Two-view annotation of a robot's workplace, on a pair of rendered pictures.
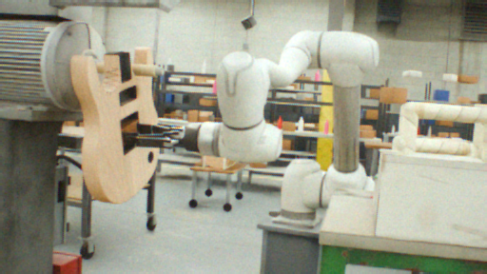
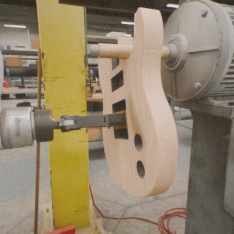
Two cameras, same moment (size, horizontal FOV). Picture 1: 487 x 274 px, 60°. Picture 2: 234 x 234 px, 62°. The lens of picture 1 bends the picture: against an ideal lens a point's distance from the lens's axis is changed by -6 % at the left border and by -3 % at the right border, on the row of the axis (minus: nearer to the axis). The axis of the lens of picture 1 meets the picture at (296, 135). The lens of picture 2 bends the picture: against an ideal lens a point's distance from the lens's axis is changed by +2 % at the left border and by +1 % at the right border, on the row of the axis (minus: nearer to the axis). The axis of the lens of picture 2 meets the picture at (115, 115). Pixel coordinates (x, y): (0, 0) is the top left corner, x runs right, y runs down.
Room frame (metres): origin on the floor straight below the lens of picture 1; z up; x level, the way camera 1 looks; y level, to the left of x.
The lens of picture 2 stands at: (1.60, 0.21, 1.20)
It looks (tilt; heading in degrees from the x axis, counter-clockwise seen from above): 12 degrees down; 152
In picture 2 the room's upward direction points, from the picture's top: straight up
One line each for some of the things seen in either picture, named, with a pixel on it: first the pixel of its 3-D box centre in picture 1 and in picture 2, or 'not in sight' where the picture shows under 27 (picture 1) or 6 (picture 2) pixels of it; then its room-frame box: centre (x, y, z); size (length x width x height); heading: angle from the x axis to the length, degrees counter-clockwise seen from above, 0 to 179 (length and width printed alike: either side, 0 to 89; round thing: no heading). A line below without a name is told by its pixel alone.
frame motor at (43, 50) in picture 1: (32, 64); (232, 55); (1.22, 0.79, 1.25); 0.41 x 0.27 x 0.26; 82
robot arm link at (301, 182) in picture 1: (302, 184); not in sight; (1.86, -0.04, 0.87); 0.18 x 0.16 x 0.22; 75
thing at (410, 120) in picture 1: (409, 131); not in sight; (0.89, -0.23, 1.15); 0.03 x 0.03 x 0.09
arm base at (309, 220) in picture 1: (293, 214); not in sight; (1.87, -0.02, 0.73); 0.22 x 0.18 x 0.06; 75
